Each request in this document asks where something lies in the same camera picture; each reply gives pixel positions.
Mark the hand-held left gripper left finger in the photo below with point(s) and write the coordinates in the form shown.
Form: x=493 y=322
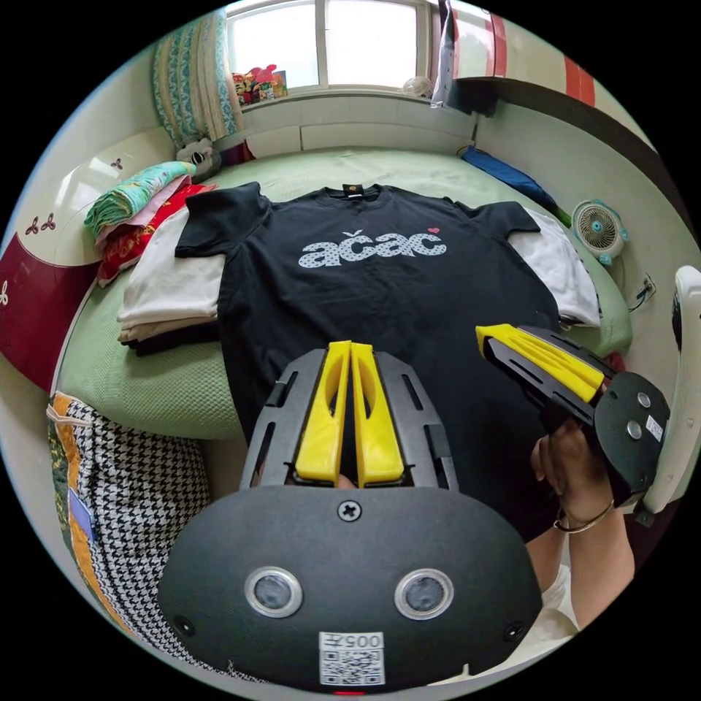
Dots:
x=320 y=432

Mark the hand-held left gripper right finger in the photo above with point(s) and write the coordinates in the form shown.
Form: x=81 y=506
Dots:
x=379 y=432

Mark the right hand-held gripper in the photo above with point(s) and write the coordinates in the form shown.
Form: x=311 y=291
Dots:
x=630 y=438

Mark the person's right forearm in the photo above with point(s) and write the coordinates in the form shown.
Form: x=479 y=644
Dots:
x=597 y=569

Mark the black t-shirt with print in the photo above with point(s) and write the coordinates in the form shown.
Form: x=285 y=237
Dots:
x=356 y=312

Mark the person's right hand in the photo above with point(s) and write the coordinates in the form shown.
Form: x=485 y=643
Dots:
x=575 y=471

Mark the pile of clothes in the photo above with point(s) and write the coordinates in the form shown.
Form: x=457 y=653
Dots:
x=558 y=268
x=170 y=296

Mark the white and blue fan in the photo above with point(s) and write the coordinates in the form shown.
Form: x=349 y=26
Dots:
x=598 y=230

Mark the bed with green mat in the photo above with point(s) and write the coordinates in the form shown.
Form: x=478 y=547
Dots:
x=164 y=394

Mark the blue folded blanket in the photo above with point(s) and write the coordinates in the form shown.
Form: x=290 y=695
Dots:
x=509 y=175

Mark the houndstooth fabric bag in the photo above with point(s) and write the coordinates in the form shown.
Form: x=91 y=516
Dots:
x=131 y=493

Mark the person's body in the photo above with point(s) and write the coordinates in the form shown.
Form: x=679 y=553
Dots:
x=558 y=613

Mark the red folded quilt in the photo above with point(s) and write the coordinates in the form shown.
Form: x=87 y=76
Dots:
x=137 y=241

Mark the red and white cupboard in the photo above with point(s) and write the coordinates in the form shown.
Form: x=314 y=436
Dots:
x=547 y=71

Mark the green floral folded quilt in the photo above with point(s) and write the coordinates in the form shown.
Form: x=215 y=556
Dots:
x=137 y=197

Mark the grey stuffed toy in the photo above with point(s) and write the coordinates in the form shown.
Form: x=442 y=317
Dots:
x=200 y=156

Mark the small white fan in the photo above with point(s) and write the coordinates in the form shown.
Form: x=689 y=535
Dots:
x=419 y=86

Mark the dark hanging garment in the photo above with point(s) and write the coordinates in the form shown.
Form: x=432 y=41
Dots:
x=444 y=55

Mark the window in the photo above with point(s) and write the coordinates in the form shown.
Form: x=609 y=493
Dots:
x=361 y=44

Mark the green patterned curtain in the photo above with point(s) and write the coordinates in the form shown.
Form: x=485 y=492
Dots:
x=191 y=82

